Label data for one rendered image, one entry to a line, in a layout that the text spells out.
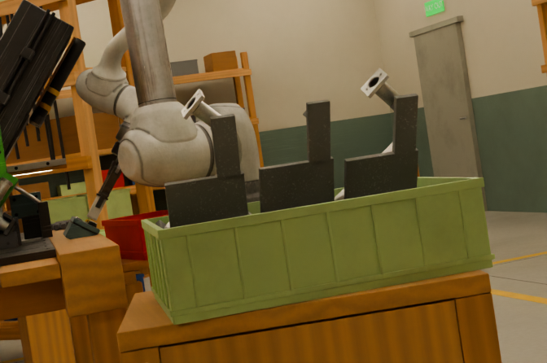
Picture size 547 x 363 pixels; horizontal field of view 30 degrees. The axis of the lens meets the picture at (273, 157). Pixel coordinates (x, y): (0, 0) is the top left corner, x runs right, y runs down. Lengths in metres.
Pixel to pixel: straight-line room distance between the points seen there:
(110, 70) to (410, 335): 1.49
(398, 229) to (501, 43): 8.97
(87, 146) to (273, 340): 3.92
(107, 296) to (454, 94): 9.44
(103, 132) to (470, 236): 4.22
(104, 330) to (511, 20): 8.54
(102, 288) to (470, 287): 0.93
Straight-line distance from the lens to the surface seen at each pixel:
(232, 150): 1.89
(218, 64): 12.06
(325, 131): 1.95
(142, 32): 2.66
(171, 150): 2.59
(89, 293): 2.43
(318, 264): 1.86
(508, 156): 10.96
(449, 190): 1.93
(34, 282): 2.43
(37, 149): 6.04
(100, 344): 2.45
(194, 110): 1.88
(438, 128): 12.09
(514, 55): 10.64
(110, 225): 3.20
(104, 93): 3.06
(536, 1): 9.07
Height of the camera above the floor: 1.08
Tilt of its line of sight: 1 degrees down
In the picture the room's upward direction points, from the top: 8 degrees counter-clockwise
